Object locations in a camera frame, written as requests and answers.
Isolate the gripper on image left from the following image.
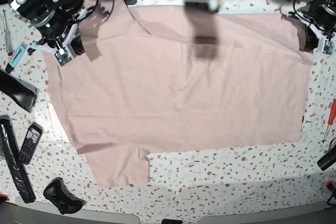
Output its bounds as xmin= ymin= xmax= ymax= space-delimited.
xmin=27 ymin=7 xmax=93 ymax=67

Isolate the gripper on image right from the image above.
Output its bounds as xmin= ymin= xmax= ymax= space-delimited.
xmin=287 ymin=12 xmax=335 ymax=55

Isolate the pink T-shirt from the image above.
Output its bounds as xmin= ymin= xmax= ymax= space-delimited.
xmin=43 ymin=0 xmax=313 ymax=187

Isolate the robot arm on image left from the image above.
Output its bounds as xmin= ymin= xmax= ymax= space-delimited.
xmin=9 ymin=0 xmax=96 ymax=67

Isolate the teal highlighter marker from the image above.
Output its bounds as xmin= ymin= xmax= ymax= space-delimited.
xmin=5 ymin=42 xmax=27 ymax=74

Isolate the black JVC remote control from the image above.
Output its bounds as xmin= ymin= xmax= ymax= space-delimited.
xmin=19 ymin=122 xmax=43 ymax=165

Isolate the black cylinder tool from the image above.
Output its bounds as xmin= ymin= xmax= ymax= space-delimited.
xmin=317 ymin=149 xmax=336 ymax=171

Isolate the long black plastic-wrapped bar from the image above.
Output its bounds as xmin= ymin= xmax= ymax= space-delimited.
xmin=1 ymin=115 xmax=36 ymax=204

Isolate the black game controller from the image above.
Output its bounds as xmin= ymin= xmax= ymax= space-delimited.
xmin=43 ymin=177 xmax=85 ymax=215

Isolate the clear handle screwdriver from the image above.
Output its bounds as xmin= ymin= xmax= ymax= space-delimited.
xmin=3 ymin=10 xmax=13 ymax=56

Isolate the red handle screwdriver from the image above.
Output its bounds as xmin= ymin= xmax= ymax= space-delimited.
xmin=322 ymin=99 xmax=336 ymax=142

